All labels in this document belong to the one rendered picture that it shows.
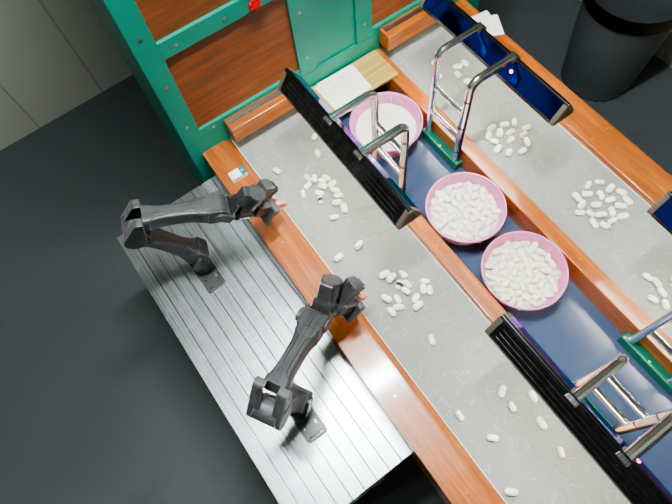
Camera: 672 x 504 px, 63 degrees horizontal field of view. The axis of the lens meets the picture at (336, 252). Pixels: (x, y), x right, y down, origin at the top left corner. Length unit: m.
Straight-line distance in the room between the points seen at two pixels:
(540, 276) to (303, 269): 0.75
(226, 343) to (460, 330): 0.75
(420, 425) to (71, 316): 1.84
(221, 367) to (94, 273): 1.26
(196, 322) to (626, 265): 1.40
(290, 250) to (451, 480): 0.84
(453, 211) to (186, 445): 1.48
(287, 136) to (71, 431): 1.59
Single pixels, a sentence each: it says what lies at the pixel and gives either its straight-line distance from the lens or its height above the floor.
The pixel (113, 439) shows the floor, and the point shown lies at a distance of 2.66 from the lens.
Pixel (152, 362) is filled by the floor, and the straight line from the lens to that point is 2.66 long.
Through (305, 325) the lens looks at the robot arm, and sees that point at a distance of 1.40.
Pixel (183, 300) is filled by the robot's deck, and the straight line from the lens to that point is 1.94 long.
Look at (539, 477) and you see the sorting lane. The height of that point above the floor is 0.74.
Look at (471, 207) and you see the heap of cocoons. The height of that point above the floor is 0.72.
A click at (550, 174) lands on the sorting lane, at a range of 2.03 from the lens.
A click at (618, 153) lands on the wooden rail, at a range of 2.12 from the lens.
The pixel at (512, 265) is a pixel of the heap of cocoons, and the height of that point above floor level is 0.74.
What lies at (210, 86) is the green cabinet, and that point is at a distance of 1.91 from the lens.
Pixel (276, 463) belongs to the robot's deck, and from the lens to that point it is 1.75.
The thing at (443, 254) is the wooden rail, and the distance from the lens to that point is 1.79.
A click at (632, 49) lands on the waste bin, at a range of 2.97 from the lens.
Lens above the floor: 2.39
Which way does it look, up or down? 66 degrees down
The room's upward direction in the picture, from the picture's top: 11 degrees counter-clockwise
